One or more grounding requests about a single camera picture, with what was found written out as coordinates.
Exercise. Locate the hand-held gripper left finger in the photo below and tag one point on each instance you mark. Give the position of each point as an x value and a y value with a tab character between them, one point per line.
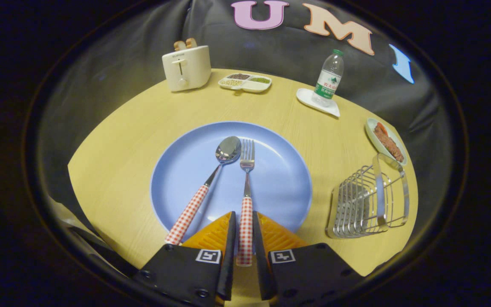
232	256

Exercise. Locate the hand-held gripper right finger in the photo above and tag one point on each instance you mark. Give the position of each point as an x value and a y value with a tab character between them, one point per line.
259	256

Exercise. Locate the blue round plate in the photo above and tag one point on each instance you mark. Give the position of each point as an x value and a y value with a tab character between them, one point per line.
279	179

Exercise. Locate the white square coaster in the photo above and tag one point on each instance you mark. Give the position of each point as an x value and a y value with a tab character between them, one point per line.
309	100

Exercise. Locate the pale green oval dish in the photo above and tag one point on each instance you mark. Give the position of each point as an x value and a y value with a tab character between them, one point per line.
373	136

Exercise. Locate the white divided dish of grains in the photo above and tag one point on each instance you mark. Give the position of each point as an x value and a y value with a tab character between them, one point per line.
249	86

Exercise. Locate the brown cooked meat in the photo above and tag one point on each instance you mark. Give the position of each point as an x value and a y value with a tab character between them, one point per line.
390	145

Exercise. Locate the clear plastic water bottle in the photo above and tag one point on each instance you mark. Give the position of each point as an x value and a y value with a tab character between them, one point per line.
328	81

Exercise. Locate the cream white toaster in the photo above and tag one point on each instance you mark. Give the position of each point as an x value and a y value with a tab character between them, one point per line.
194	68

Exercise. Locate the toast bread slice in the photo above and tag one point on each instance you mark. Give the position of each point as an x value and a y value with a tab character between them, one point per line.
179	45
191	42

